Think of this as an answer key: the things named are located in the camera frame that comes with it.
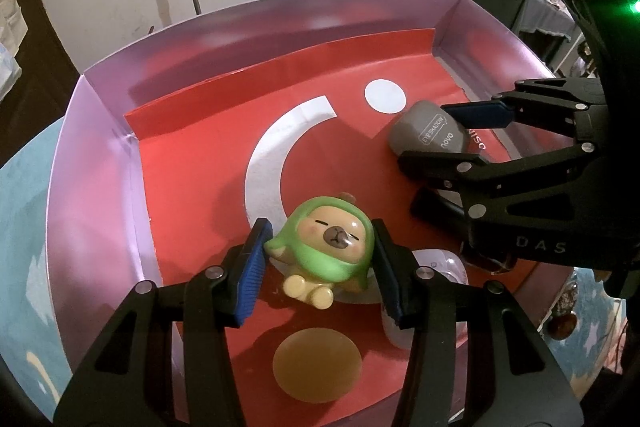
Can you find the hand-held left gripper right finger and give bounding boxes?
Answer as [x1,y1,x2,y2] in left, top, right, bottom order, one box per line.
[371,218,586,427]

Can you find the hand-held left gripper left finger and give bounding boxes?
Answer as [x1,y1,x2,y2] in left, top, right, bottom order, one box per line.
[52,217,274,427]

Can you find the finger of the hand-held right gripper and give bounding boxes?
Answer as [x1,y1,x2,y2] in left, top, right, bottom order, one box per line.
[439,77,614,144]
[397,141,640,269]

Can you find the grey eyeshadow case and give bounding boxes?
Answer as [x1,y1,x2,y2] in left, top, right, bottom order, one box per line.
[387,100,474,156]

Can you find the pink round container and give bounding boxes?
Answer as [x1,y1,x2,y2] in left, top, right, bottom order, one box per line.
[382,248,470,349]

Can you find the green hooded capybara toy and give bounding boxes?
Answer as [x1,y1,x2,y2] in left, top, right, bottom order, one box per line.
[263,192,376,311]

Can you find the amber dome-shaped bowl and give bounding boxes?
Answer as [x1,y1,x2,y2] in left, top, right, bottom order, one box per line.
[271,327,364,404]

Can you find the glitter bottle with red ball cap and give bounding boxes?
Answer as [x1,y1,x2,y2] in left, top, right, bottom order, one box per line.
[547,279,581,342]

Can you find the pink cardboard box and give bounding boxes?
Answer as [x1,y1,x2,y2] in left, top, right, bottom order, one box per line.
[44,0,575,427]

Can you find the dark brown door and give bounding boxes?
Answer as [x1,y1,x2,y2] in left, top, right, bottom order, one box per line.
[0,0,84,168]

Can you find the hanging fabric organizer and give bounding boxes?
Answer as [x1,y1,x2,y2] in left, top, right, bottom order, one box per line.
[0,0,29,100]

